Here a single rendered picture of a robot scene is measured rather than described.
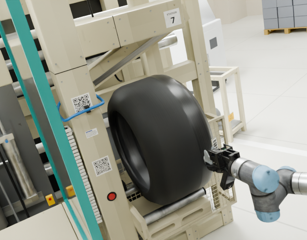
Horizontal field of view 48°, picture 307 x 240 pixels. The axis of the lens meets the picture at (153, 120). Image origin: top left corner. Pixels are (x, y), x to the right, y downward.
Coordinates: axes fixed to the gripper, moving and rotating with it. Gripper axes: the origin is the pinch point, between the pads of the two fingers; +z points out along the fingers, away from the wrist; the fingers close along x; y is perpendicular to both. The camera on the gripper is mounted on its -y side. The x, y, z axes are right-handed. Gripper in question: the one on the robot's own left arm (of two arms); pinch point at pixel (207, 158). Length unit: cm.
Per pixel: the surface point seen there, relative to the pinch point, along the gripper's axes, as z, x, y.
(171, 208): 25.4, 10.8, -28.5
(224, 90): 196, -146, -35
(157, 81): 29.2, -0.8, 30.2
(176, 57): 392, -202, -11
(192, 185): 13.1, 2.8, -15.1
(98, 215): 33, 43, -19
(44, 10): 21, 37, 69
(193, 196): 25.6, -1.6, -27.9
